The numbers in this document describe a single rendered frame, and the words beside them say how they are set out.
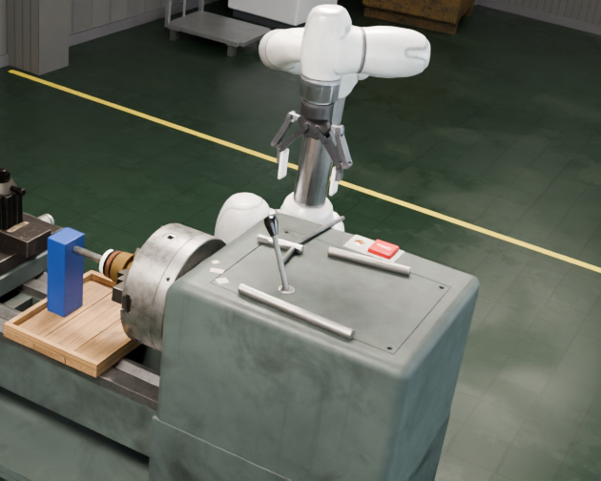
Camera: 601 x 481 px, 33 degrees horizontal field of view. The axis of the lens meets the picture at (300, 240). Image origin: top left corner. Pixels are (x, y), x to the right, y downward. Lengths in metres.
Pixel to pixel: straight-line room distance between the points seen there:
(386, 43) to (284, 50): 0.42
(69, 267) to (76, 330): 0.17
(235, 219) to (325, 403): 0.99
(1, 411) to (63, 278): 0.50
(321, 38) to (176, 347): 0.76
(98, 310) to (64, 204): 2.55
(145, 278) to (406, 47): 0.81
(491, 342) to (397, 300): 2.37
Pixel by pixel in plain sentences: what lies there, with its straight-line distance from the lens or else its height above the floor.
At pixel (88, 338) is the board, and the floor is 0.88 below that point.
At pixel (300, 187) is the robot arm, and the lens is 3.00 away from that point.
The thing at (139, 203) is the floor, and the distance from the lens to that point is 5.36.
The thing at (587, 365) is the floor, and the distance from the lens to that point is 4.65.
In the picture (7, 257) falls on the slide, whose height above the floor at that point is 0.97.
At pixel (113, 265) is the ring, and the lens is 2.58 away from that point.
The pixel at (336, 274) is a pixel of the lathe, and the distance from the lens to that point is 2.33.
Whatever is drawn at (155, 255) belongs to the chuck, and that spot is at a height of 1.21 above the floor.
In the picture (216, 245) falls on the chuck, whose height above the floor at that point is 1.20.
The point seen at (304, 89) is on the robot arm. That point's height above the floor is 1.66.
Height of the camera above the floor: 2.40
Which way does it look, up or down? 28 degrees down
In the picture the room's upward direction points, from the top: 8 degrees clockwise
